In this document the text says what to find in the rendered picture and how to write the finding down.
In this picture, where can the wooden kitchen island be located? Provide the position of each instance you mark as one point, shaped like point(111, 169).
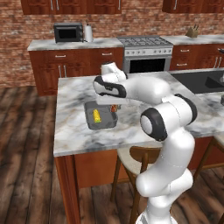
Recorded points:
point(93, 166)

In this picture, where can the yellow corn cob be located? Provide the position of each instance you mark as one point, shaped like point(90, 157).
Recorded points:
point(96, 116)

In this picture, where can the wooden base cupboards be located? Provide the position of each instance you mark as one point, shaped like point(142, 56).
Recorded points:
point(78, 67)
point(198, 57)

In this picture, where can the silver stove with oven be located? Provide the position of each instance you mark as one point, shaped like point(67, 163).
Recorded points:
point(147, 54)

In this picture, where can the red-brown cooked food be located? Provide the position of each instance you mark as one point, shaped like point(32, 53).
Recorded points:
point(114, 108)

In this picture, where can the white paper towel roll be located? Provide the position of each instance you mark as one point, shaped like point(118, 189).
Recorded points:
point(88, 33)

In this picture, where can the grey rectangular tray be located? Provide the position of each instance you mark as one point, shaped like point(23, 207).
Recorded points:
point(106, 119)

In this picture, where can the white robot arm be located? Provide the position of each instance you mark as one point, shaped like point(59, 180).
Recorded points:
point(172, 140)

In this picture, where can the wooden stool with pale seat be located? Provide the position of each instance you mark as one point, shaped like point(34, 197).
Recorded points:
point(129, 162)

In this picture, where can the wooden wall cupboards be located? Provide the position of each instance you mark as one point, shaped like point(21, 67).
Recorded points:
point(73, 6)
point(198, 5)

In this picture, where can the dark sink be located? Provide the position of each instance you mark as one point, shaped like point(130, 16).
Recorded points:
point(195, 81)

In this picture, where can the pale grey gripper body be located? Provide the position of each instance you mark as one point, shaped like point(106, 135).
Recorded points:
point(112, 101)

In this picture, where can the wooden knife block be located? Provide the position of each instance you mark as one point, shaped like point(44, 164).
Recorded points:
point(192, 31)

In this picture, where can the black microwave oven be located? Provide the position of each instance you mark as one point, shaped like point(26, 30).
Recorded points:
point(68, 33)

